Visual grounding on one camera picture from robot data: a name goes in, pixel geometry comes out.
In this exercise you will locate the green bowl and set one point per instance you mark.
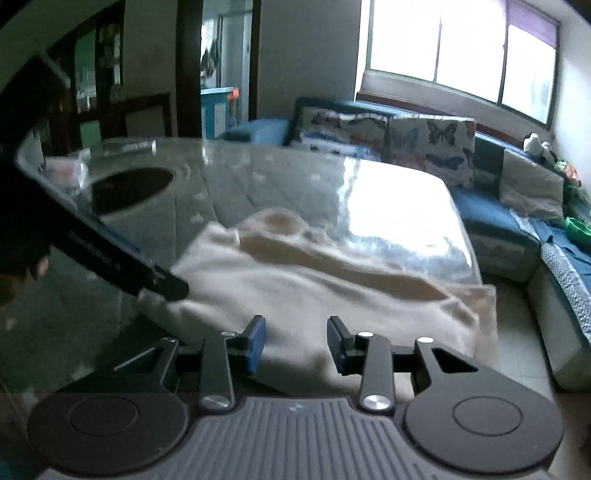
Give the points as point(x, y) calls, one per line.
point(579, 230)

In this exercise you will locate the dark wooden chair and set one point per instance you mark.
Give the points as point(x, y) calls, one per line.
point(141, 115)

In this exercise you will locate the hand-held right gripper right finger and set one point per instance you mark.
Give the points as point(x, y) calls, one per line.
point(339, 346)

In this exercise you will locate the person's left hand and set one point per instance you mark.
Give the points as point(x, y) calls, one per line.
point(21, 286)

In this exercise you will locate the beige cushion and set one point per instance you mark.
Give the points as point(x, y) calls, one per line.
point(531, 184)

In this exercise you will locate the black round induction cooktop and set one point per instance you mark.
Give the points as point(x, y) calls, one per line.
point(131, 189)

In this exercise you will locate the white remote control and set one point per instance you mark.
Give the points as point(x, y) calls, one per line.
point(129, 146)

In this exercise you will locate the dark glass-door cabinet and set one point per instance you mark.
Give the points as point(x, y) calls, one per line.
point(87, 92)

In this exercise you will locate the blue sofa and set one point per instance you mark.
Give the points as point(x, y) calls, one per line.
point(498, 217)

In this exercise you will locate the colourful plush toy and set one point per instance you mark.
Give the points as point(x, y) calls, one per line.
point(569, 173)

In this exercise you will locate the light blue cabinet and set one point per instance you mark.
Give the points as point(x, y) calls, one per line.
point(218, 113)

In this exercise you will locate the pink white tissue pack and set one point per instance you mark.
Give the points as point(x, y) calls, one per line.
point(67, 171)

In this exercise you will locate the panda plush toy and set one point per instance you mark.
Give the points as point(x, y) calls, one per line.
point(536, 145)

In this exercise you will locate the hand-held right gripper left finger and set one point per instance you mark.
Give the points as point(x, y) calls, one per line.
point(255, 346)

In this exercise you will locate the blue white quilted sofa pad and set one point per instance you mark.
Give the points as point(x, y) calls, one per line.
point(570, 286)

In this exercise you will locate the large butterfly print pillow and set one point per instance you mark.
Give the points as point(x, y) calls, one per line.
point(429, 150)

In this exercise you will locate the purple window blind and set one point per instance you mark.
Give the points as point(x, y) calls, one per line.
point(533, 18)

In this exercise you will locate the cream long-sleeve top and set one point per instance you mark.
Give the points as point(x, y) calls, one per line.
point(323, 295)

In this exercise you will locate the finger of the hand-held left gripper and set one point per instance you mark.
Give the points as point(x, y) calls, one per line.
point(168, 285)

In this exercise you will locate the dark wooden door frame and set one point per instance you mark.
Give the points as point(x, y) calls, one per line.
point(188, 69)

